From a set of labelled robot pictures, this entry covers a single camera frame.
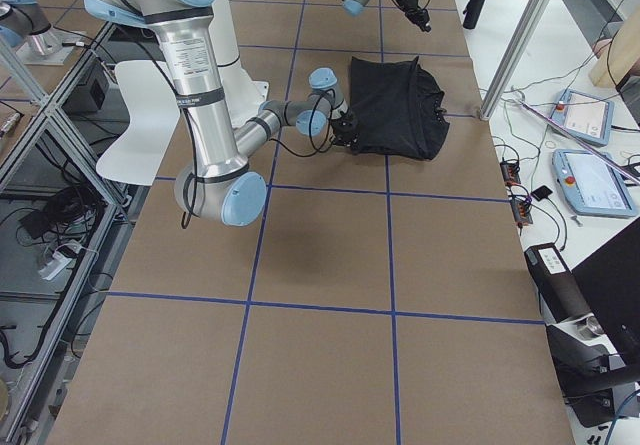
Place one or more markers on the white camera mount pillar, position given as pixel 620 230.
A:
pixel 243 94

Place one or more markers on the blue teach pendant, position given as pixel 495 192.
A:
pixel 584 116
pixel 590 187

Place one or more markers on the near blue teach pendant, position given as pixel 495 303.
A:
pixel 590 187

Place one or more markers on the black water bottle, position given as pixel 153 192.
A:
pixel 472 13

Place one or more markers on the black box device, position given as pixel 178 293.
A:
pixel 555 282

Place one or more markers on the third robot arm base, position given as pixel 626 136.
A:
pixel 27 30

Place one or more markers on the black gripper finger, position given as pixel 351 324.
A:
pixel 421 18

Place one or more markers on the black t-shirt with logo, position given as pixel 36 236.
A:
pixel 398 107

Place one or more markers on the white plastic chair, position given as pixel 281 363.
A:
pixel 135 157

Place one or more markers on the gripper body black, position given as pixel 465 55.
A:
pixel 413 7
pixel 346 126

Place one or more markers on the aluminium frame post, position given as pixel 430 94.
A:
pixel 515 49

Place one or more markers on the far blue teach pendant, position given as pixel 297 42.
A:
pixel 584 116

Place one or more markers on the black monitor stand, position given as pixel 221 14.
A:
pixel 594 382

